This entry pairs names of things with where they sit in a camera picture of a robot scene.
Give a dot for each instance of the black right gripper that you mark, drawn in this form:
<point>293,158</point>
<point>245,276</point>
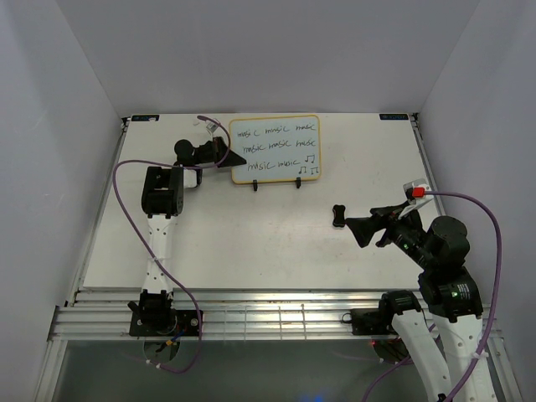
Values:
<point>393,224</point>

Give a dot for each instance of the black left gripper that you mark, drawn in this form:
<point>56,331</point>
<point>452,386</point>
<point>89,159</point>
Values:
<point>220,151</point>

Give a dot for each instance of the blue label sticker right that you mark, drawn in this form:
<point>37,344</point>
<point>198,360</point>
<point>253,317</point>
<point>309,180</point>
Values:
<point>393,117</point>

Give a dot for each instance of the blue label sticker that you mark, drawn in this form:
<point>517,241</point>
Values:
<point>145,118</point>
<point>393,117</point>

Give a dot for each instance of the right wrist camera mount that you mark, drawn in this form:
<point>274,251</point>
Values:
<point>417,196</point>

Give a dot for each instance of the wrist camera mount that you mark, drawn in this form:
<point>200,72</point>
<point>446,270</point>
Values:
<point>417,196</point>
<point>211,126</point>

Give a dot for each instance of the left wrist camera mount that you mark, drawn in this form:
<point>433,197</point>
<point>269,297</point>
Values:
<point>211,126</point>

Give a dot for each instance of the blue label sticker left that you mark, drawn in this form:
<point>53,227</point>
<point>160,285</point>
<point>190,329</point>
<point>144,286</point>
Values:
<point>145,118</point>

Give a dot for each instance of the black metal whiteboard stand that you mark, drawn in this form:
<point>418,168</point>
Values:
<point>295,183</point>

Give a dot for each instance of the yellow framed whiteboard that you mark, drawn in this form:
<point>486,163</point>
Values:
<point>277,149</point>

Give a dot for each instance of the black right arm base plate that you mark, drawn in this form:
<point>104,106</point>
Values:
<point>367,322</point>

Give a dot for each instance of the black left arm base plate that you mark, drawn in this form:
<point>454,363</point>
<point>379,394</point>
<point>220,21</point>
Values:
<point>168,324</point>

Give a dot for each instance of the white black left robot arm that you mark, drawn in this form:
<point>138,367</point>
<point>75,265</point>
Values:
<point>162,203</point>

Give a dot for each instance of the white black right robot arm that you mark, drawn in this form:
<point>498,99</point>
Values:
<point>454,367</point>

